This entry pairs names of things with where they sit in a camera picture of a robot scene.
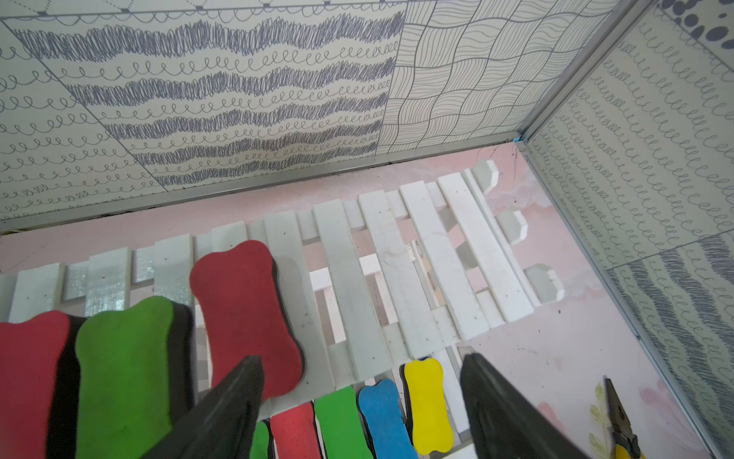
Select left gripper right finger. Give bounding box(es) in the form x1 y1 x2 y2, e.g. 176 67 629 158
460 353 587 458

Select lower shelf green eraser outer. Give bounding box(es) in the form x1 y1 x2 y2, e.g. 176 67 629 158
248 421 274 459

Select shelf red eraser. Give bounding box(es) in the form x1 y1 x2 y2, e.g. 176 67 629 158
189 240 305 401
271 402 323 459
1 311 85 458

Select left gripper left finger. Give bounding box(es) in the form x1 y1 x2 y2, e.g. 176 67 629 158
143 356 265 458

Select lower shelf yellow eraser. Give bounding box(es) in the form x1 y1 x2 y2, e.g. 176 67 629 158
401 358 454 456

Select yellow handled pliers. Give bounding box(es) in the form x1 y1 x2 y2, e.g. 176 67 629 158
604 378 646 459

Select lower shelf green eraser inner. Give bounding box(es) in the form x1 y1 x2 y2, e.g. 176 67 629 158
315 386 374 459

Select shelf green eraser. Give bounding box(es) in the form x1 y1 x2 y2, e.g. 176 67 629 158
248 421 274 459
315 386 374 459
75 296 193 458

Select lower shelf blue eraser inner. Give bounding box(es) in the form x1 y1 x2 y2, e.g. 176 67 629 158
357 379 418 459

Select top shelf green eraser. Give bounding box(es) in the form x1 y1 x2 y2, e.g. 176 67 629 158
75 296 193 458

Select white wooden slatted shelf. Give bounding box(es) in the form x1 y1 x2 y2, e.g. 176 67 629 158
1 161 564 436

